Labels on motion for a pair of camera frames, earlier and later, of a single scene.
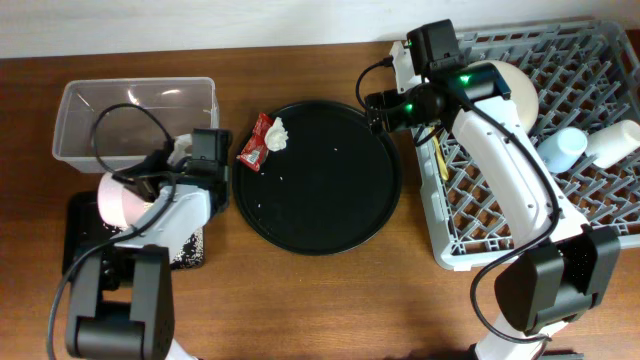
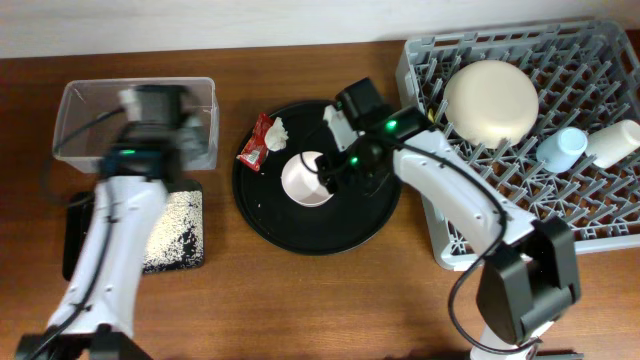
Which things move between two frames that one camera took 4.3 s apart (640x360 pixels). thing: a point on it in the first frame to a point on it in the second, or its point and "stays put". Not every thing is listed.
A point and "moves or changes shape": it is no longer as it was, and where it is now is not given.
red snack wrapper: [255, 151] stays put
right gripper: [391, 102] to [337, 175]
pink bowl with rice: [118, 204] moves or changes shape
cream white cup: [607, 147] stays put
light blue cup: [561, 150] stays put
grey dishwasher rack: [586, 75] stays put
